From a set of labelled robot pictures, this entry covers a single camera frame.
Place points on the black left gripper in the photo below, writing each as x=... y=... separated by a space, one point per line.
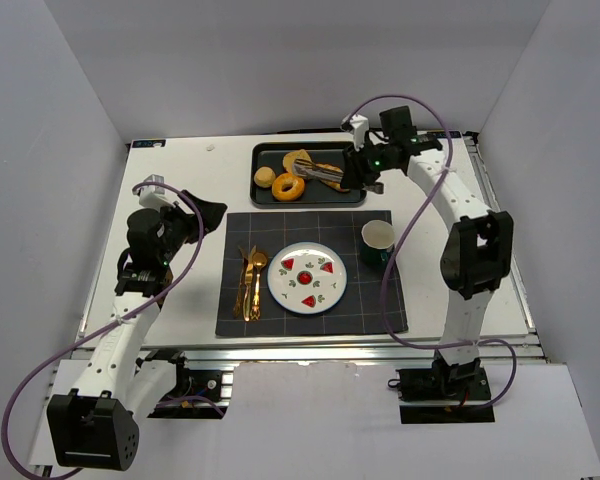
x=191 y=220

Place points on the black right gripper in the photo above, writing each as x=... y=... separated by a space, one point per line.
x=358 y=167

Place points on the metal serving tongs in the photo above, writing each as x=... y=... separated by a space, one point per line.
x=326 y=173

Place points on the toasted bread slice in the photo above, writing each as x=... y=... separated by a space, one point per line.
x=292 y=157

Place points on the orange bagel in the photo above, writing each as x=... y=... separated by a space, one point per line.
x=288 y=187

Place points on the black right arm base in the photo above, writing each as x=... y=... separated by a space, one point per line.
x=424 y=400

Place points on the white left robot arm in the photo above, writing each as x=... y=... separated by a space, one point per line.
x=96 y=424

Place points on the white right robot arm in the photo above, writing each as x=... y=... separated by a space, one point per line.
x=478 y=251

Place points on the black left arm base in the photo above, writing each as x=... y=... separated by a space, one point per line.
x=196 y=394

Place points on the black baking tray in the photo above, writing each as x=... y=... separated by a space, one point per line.
x=271 y=154

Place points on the small round bun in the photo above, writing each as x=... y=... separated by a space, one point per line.
x=264 y=177

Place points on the gold spoon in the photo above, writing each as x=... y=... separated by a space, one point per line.
x=260 y=261

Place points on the dark green mug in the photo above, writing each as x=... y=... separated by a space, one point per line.
x=378 y=239

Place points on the gold fork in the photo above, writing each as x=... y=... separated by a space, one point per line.
x=237 y=309

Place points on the dark checked placemat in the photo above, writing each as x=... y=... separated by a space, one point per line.
x=363 y=310

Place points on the left blue table label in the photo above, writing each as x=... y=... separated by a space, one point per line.
x=148 y=143

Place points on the white strawberry pattern plate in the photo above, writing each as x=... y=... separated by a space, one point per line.
x=307 y=278

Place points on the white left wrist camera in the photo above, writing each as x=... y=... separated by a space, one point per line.
x=152 y=195

